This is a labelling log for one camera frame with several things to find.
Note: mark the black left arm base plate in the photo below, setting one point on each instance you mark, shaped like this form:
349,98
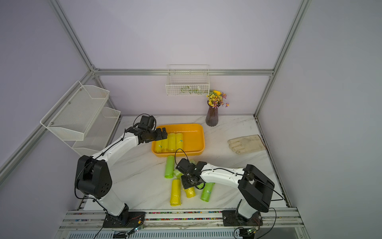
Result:
125,220

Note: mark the white mesh shelf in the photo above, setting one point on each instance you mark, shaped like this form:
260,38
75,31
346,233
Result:
99,133
72,117

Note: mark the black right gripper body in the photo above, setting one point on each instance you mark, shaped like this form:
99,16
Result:
187,181

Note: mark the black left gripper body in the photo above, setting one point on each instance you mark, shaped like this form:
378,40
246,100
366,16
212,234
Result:
154,135

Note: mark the white mesh lower shelf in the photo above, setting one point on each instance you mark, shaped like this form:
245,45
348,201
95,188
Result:
99,133

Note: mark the purple glass vase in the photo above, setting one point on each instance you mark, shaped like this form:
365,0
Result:
212,116

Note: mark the yellow and purple flowers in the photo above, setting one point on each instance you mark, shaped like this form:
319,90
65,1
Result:
217,98

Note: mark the yellow plastic storage box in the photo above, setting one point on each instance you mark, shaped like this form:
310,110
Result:
194,139

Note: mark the white mesh upper shelf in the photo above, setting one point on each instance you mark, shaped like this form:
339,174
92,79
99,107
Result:
72,117

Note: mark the yellow trash bag roll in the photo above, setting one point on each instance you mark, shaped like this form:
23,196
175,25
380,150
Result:
165,145
190,192
175,198
172,142
158,146
179,141

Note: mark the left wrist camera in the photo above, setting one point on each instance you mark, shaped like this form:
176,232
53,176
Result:
147,122

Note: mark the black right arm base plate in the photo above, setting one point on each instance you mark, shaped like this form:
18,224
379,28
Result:
233,218

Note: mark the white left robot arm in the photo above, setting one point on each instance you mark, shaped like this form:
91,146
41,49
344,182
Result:
93,172

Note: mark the white wire wall basket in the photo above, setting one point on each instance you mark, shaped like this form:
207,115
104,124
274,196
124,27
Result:
188,80

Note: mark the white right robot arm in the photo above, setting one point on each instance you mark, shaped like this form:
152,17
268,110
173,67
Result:
256,188

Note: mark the beige work glove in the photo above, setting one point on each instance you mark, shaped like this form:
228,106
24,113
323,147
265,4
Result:
246,144

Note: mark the aluminium rail frame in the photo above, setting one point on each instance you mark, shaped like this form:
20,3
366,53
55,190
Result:
182,224

